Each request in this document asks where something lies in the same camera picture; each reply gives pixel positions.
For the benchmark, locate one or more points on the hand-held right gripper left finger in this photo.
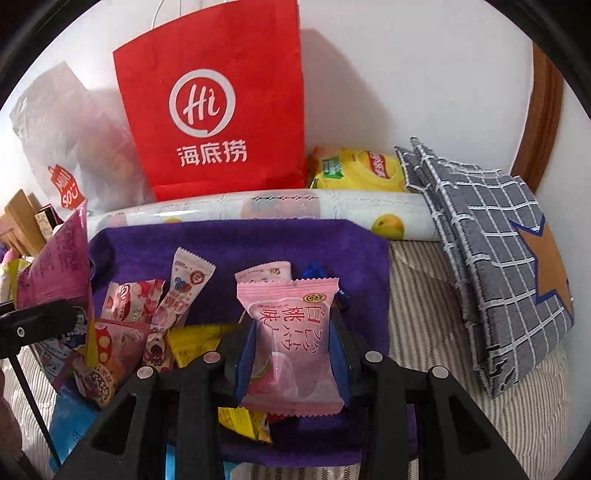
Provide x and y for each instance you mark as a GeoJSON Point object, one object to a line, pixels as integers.
{"type": "Point", "coordinates": [244, 364]}

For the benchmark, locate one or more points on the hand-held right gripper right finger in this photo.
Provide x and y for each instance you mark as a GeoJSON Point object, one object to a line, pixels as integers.
{"type": "Point", "coordinates": [344, 369]}

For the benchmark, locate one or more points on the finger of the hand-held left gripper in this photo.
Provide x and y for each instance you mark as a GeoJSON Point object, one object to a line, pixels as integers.
{"type": "Point", "coordinates": [41, 323]}

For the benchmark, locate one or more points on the pink peach snack packet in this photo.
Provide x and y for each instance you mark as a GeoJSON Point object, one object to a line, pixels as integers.
{"type": "Point", "coordinates": [291, 346]}

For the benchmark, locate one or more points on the yellow snack packet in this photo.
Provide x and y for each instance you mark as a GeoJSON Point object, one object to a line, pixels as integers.
{"type": "Point", "coordinates": [194, 341]}

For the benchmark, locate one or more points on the purple snack packet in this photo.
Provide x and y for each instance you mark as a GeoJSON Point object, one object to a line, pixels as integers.
{"type": "Point", "coordinates": [60, 263]}

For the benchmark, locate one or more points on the red strawberry snack packet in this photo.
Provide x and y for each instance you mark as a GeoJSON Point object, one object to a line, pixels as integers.
{"type": "Point", "coordinates": [129, 300]}

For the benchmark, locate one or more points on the person's left hand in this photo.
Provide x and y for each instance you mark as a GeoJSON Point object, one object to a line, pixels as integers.
{"type": "Point", "coordinates": [9, 415]}

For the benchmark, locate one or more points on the blue white cookie packet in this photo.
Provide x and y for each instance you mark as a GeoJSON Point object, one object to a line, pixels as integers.
{"type": "Point", "coordinates": [55, 364]}

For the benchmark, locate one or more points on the pink mushroom print packet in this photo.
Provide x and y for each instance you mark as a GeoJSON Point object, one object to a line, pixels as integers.
{"type": "Point", "coordinates": [115, 341]}

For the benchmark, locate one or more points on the pale pink snack packet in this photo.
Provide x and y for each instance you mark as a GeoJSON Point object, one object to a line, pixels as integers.
{"type": "Point", "coordinates": [263, 272]}

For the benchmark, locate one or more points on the striped bedding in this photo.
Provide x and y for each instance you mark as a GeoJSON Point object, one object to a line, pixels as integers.
{"type": "Point", "coordinates": [415, 300]}

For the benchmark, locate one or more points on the blue foil candy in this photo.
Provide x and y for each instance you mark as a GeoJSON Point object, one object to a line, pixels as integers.
{"type": "Point", "coordinates": [318, 272]}

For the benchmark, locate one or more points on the brown book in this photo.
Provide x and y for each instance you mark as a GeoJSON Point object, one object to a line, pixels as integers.
{"type": "Point", "coordinates": [46, 221]}

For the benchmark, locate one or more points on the white and red long packet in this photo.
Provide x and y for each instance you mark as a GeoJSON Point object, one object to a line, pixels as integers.
{"type": "Point", "coordinates": [189, 277]}

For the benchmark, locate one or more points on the blue printed packet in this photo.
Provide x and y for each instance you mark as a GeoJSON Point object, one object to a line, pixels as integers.
{"type": "Point", "coordinates": [69, 424]}

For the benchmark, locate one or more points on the wooden shelf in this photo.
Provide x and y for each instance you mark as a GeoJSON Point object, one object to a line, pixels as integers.
{"type": "Point", "coordinates": [18, 212]}

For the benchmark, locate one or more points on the purple cloth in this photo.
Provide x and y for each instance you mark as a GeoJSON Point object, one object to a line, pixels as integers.
{"type": "Point", "coordinates": [277, 240]}

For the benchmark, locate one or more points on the fruit print wrapped roll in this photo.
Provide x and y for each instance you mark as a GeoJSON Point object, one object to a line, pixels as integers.
{"type": "Point", "coordinates": [323, 207]}

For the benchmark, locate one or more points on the white plastic bag red logo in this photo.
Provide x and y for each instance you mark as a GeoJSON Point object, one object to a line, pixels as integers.
{"type": "Point", "coordinates": [69, 138]}

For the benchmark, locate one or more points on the grey checked fabric bag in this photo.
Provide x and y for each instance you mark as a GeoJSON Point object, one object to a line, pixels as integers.
{"type": "Point", "coordinates": [485, 240]}

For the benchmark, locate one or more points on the yellow tea packet bag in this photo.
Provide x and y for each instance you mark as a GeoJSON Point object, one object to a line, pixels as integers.
{"type": "Point", "coordinates": [360, 175]}

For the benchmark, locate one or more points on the red paper bag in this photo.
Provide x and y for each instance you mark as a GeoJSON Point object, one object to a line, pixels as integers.
{"type": "Point", "coordinates": [207, 55]}

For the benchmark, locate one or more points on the brown wooden door frame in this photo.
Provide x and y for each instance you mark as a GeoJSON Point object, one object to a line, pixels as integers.
{"type": "Point", "coordinates": [540, 115]}

